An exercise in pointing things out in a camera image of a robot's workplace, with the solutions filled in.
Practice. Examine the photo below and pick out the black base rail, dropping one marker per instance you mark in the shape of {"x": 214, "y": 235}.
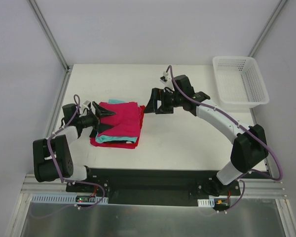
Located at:
{"x": 154, "y": 187}

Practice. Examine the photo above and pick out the white plastic basket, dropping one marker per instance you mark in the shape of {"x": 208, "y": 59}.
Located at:
{"x": 239, "y": 82}

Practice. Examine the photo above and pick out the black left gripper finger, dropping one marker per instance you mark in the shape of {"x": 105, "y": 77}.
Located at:
{"x": 102, "y": 127}
{"x": 101, "y": 112}

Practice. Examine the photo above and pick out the teal t shirt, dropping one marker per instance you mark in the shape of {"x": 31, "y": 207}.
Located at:
{"x": 116, "y": 140}

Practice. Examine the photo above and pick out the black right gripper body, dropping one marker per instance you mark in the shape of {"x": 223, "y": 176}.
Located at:
{"x": 159, "y": 100}

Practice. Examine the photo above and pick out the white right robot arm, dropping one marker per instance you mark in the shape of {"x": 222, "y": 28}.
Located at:
{"x": 248, "y": 143}

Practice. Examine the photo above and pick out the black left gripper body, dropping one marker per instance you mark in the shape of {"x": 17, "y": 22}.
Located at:
{"x": 95, "y": 119}

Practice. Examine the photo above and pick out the red t shirt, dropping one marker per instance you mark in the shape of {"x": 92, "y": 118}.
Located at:
{"x": 121, "y": 144}

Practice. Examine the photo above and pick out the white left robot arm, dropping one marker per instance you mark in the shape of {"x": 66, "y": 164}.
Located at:
{"x": 52, "y": 157}

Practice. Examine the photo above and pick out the crimson pink t shirt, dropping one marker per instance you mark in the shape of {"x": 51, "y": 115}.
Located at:
{"x": 121, "y": 118}

